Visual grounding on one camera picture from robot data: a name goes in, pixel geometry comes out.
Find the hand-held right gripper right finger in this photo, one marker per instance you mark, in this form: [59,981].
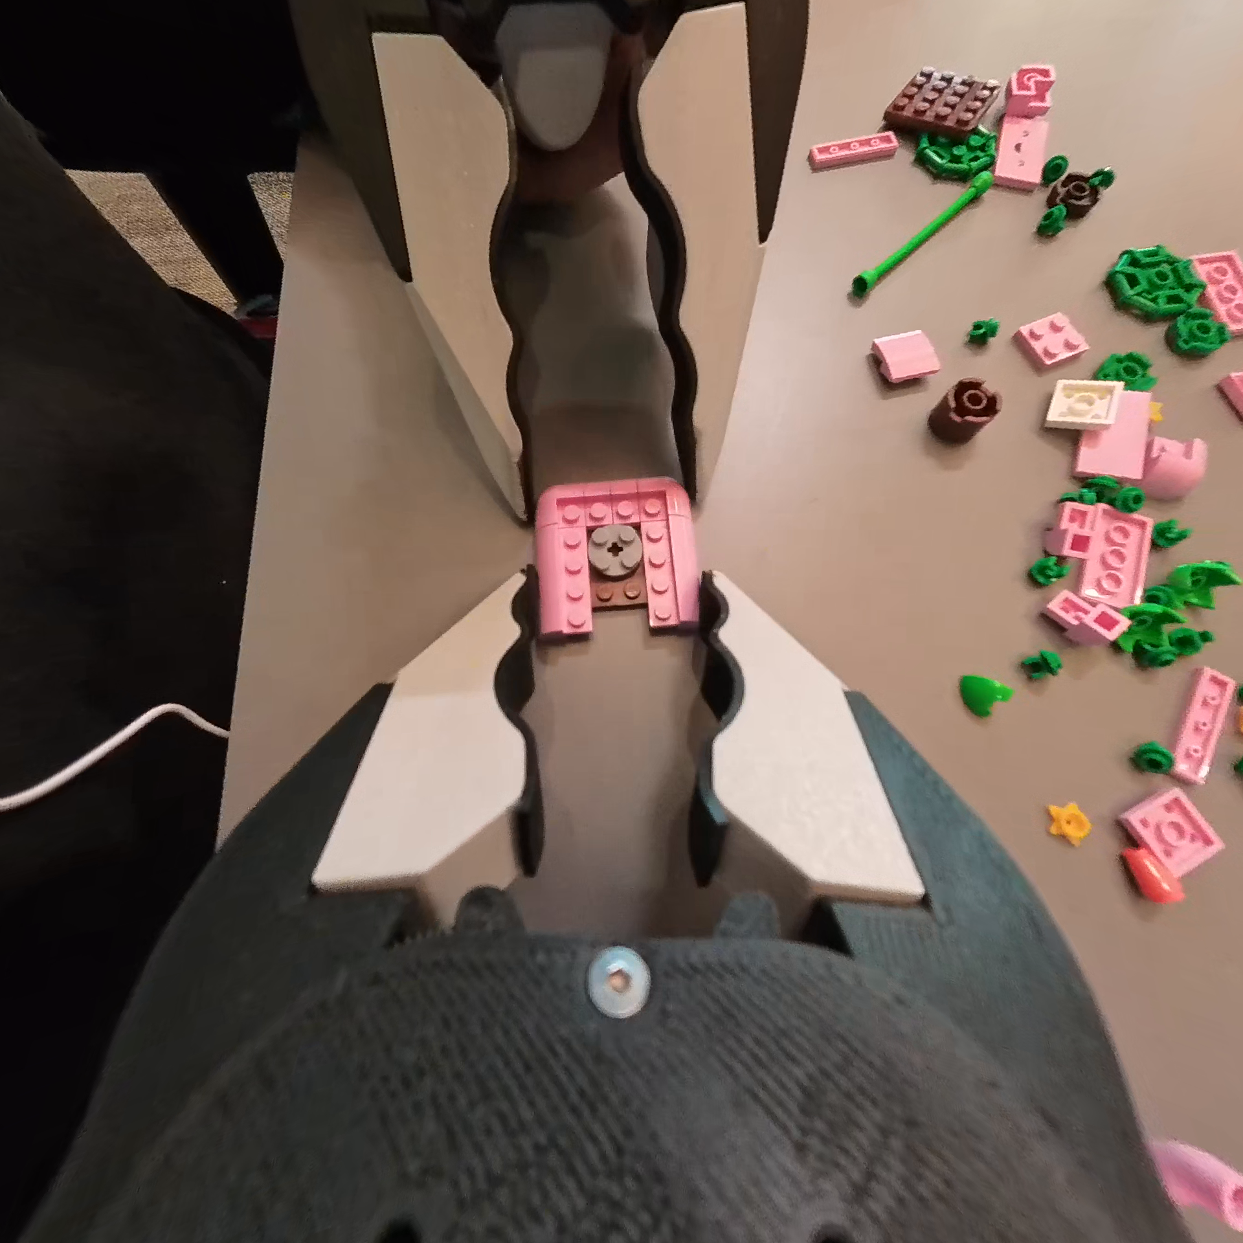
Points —
[806,777]

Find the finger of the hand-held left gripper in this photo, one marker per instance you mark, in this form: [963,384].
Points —
[437,194]
[719,145]

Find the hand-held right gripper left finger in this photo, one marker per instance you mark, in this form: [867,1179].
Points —
[429,777]

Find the pink and brown brick assembly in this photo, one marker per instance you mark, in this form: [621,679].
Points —
[563,583]

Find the person's left hand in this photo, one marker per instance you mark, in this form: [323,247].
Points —
[584,174]

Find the green rod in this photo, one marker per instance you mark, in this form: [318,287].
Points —
[918,238]

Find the brown square studded plate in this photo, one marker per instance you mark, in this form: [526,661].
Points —
[941,99]

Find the dark brown small round piece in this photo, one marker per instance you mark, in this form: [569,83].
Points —
[1074,191]

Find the brown round brick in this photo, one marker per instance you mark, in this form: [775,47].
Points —
[966,410]

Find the red cone piece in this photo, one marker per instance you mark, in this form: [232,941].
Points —
[1154,876]

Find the scattered pink bricks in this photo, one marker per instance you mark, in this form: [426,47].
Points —
[1117,562]

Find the white square tile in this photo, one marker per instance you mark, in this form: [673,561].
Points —
[1086,405]

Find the scattered green plant pieces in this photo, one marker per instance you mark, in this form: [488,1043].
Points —
[1157,281]

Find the pink and brown branch assembly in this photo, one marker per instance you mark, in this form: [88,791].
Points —
[1205,1179]

